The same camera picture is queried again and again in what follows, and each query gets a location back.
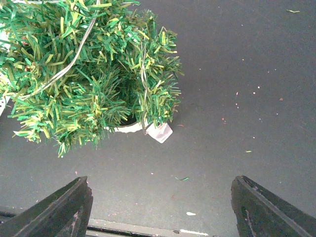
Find white tree pot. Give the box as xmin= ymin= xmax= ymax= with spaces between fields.
xmin=104 ymin=121 xmax=143 ymax=133

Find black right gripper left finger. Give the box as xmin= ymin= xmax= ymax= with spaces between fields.
xmin=0 ymin=176 xmax=93 ymax=237

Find white perforated plastic basket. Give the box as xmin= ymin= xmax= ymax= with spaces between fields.
xmin=0 ymin=31 xmax=10 ymax=115

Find white ball string lights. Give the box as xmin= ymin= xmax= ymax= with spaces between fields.
xmin=16 ymin=13 xmax=148 ymax=134

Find clear battery box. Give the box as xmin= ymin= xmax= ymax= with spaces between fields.
xmin=146 ymin=123 xmax=173 ymax=144

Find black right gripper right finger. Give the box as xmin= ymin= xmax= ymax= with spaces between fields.
xmin=231 ymin=175 xmax=316 ymax=237

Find small green christmas tree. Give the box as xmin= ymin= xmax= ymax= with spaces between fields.
xmin=0 ymin=0 xmax=182 ymax=156

